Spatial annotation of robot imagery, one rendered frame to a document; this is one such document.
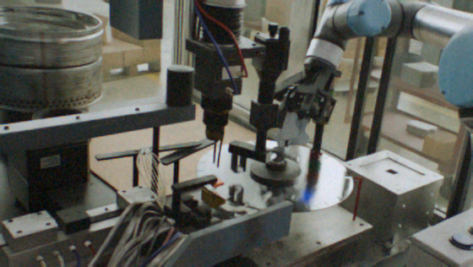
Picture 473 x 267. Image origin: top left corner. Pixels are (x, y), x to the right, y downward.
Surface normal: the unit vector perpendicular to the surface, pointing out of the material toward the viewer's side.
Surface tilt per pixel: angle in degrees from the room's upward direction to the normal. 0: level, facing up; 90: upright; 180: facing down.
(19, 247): 90
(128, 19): 90
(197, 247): 90
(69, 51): 90
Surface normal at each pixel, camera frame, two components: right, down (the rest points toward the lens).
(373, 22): 0.42, 0.04
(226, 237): 0.67, 0.35
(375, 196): -0.74, 0.17
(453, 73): -0.91, -0.08
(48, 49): 0.49, 0.37
